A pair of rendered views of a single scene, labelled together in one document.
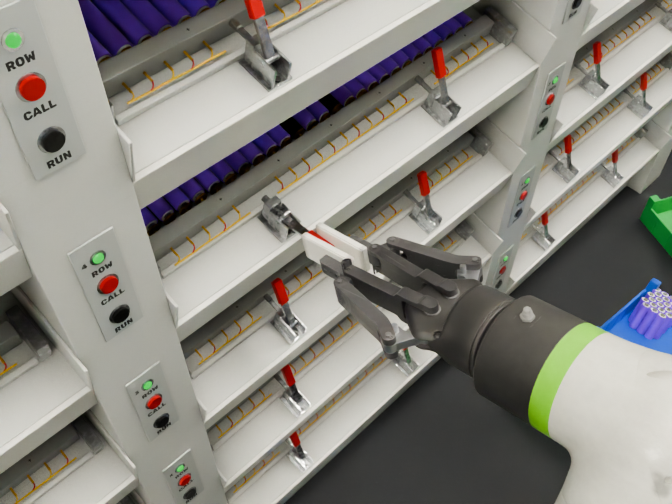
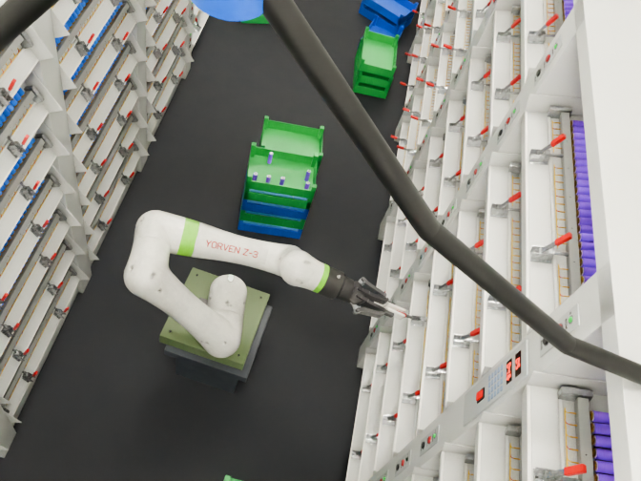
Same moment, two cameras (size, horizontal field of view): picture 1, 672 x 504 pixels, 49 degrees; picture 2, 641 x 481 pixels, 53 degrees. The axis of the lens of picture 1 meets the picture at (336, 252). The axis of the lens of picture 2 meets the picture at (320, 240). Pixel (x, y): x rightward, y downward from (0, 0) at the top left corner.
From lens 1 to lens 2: 1.80 m
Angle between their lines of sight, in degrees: 67
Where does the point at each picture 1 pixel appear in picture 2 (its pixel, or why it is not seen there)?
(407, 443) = (332, 449)
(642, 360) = (312, 267)
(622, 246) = not seen: outside the picture
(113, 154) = not seen: hidden behind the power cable
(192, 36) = not seen: hidden behind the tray
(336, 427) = (363, 409)
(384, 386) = (358, 439)
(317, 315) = (393, 358)
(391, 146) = (411, 372)
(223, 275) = (416, 299)
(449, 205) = (385, 435)
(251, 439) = (384, 349)
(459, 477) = (303, 447)
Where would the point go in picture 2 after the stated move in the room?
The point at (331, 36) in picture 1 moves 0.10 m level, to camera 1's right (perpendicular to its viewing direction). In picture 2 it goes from (437, 314) to (411, 329)
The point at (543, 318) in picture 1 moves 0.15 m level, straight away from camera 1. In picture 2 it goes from (335, 277) to (342, 322)
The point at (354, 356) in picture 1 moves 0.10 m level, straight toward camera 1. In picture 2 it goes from (375, 400) to (361, 377)
